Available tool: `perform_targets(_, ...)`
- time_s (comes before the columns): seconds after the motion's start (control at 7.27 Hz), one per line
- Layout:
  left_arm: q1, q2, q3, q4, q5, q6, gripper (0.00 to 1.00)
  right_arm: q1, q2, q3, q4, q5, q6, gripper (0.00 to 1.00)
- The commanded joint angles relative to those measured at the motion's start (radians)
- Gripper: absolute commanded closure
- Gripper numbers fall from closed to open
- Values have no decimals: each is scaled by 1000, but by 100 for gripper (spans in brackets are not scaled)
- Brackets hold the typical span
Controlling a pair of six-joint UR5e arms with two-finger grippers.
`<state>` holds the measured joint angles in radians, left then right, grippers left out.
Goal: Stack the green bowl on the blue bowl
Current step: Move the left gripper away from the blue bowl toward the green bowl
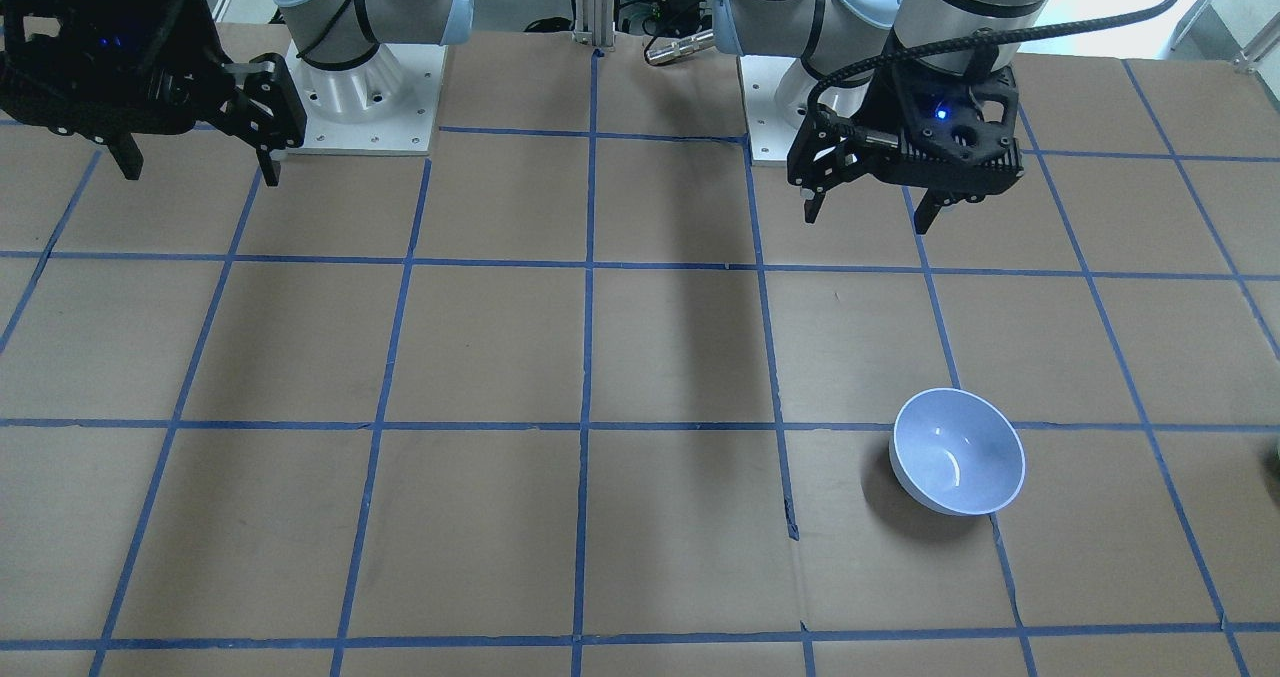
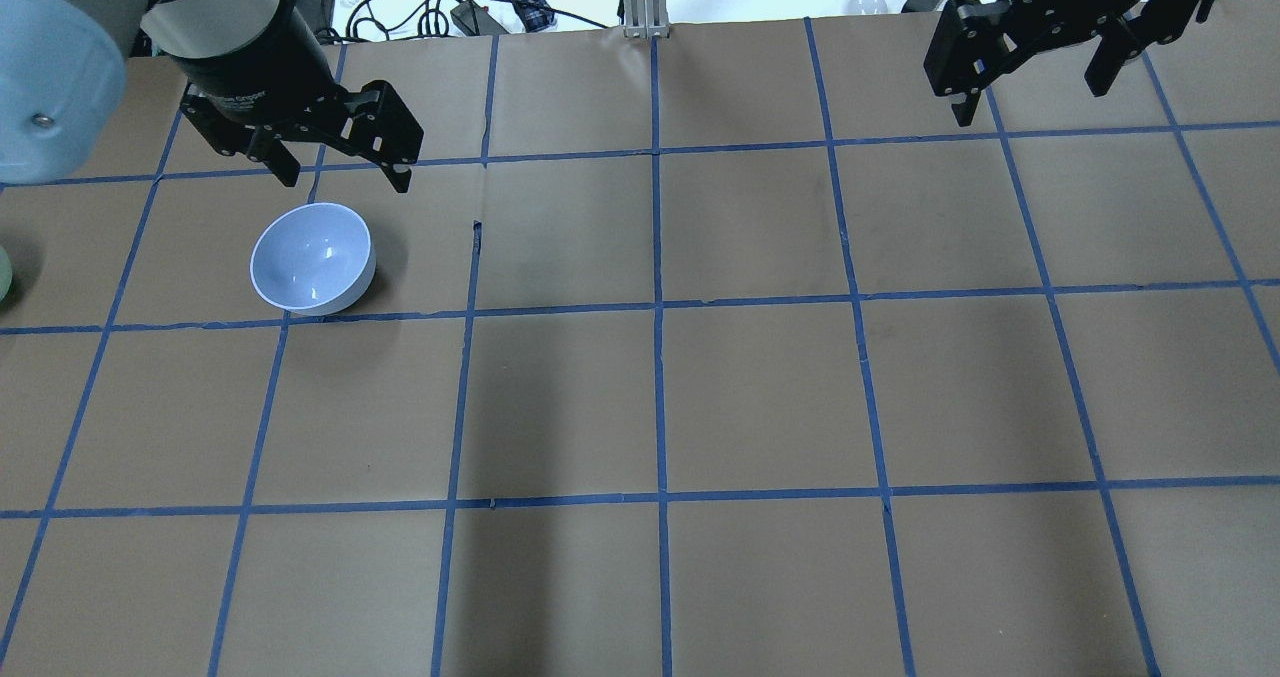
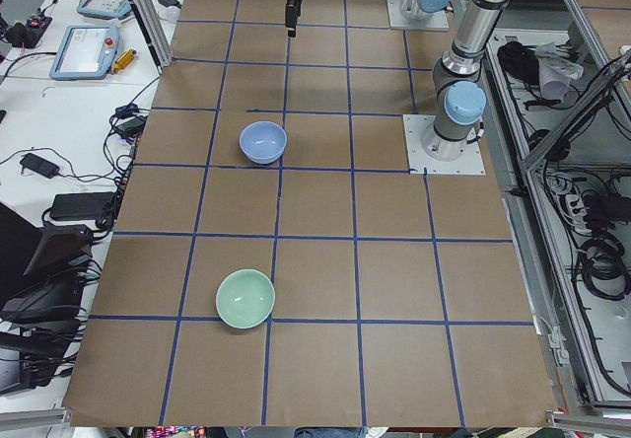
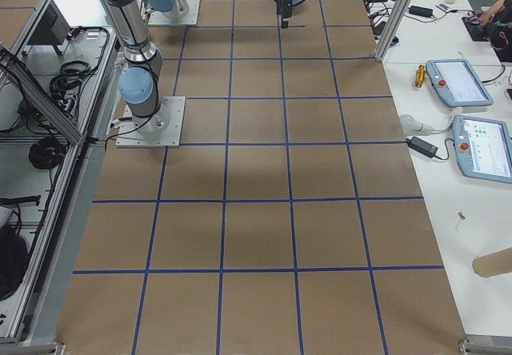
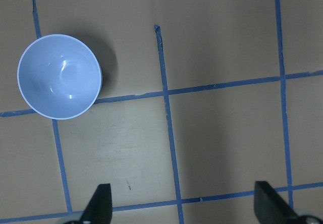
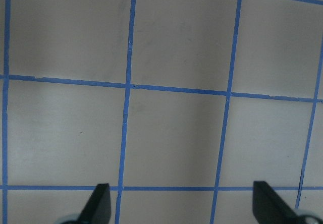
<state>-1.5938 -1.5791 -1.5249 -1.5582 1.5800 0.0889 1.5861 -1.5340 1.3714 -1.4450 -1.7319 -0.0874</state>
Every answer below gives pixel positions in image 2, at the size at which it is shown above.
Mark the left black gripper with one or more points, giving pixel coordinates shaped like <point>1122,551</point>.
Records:
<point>258,69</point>

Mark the blue bowl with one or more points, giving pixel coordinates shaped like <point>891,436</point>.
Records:
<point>314,260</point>

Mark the black power adapter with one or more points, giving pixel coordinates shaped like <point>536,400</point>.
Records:
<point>471,19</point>

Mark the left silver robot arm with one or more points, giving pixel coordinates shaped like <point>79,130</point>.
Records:
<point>63,69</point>

